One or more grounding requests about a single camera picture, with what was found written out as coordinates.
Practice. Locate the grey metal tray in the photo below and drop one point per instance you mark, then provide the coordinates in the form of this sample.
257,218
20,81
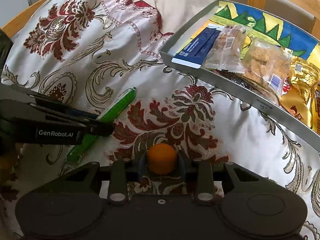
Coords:
281,116

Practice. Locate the clear bag biscuit snack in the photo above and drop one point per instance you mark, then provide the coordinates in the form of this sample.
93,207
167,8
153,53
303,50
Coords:
226,51

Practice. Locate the floral embroidered bed cover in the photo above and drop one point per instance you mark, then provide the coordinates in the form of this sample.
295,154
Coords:
85,53

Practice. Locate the orange jelly cup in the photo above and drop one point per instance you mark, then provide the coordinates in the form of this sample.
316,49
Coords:
161,158

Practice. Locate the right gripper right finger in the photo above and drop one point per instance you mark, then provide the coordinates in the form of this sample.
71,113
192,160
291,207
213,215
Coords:
197,176

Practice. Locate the colourful drawing tray liner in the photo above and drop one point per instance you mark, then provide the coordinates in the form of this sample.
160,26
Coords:
269,28

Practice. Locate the clear bag fried snack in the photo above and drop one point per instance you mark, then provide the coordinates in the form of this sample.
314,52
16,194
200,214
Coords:
267,65

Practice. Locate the cream pillow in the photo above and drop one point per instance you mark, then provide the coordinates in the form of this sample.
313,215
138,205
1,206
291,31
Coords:
175,13

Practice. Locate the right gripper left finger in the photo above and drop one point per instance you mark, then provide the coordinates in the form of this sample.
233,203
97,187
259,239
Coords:
122,172

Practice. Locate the dark blue sachet packet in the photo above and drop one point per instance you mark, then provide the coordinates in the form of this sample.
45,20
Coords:
195,51

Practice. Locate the green sausage stick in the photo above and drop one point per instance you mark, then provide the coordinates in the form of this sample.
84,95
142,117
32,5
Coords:
74,156

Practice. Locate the gold foil snack packet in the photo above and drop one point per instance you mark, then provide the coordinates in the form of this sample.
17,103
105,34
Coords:
303,79

